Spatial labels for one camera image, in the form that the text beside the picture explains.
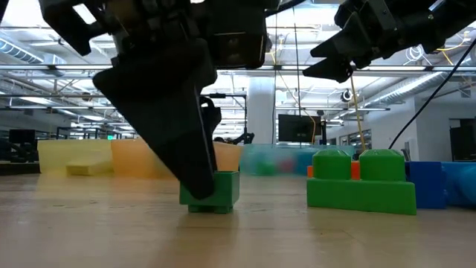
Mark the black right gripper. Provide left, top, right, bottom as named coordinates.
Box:
left=302, top=0, right=436, bottom=84

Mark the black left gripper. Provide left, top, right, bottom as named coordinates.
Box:
left=39, top=0, right=278, bottom=200

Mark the small green square block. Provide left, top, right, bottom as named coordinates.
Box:
left=179, top=170, right=241, bottom=214

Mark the orange toy block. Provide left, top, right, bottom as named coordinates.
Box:
left=306, top=160, right=361, bottom=181

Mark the lime green two-stud block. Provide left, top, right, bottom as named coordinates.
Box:
left=306, top=149, right=417, bottom=216

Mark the long blue toy block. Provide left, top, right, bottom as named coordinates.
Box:
left=405, top=161, right=447, bottom=210

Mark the light blue toy block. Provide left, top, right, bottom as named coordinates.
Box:
left=441, top=162, right=476, bottom=208

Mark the white building column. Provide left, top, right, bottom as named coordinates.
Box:
left=247, top=77, right=276, bottom=145

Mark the orange translucent plastic bin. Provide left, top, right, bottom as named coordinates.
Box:
left=110, top=138, right=243, bottom=179

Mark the black background monitor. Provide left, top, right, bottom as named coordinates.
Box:
left=277, top=114, right=323, bottom=144

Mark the teal translucent plastic bin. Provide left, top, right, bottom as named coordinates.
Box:
left=239, top=144, right=356, bottom=176

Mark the yellow translucent plastic bin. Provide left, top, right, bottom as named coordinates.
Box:
left=36, top=139, right=115, bottom=176

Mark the yellow cable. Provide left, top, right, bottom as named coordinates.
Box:
left=349, top=74, right=368, bottom=153

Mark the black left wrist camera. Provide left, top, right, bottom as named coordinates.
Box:
left=213, top=31, right=269, bottom=71

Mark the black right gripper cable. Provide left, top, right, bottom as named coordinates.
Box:
left=388, top=36, right=476, bottom=150

